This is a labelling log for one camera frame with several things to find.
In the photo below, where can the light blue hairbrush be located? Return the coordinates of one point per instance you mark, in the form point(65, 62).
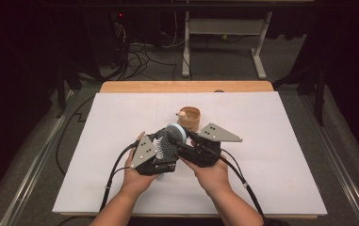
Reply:
point(167, 150)

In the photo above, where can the white board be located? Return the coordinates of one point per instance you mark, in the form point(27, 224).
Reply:
point(277, 175)

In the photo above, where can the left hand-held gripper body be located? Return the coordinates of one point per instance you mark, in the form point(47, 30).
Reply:
point(142, 152)

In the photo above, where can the black stand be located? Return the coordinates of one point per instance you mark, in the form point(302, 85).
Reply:
point(319, 94)
point(61, 91)

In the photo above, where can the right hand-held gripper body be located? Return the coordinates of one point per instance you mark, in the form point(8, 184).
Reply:
point(213, 135)

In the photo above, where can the black computer tower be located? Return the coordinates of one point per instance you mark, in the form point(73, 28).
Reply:
point(105, 37)

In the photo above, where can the small yellow-green ball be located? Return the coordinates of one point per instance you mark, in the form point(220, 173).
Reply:
point(224, 36)

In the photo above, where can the wooden table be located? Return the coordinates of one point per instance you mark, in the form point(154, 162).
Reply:
point(167, 86)

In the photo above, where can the wooden cup with small figure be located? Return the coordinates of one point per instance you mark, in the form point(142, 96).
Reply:
point(192, 117)

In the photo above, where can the white metal desk frame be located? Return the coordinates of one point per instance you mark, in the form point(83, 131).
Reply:
point(224, 26)

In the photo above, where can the metal floor rail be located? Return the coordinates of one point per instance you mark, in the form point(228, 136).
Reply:
point(340, 169)
point(32, 169)

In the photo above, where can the person's left hand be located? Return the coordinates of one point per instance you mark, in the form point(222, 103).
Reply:
point(136, 180)

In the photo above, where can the person's right hand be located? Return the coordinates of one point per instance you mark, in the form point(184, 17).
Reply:
point(213, 179)

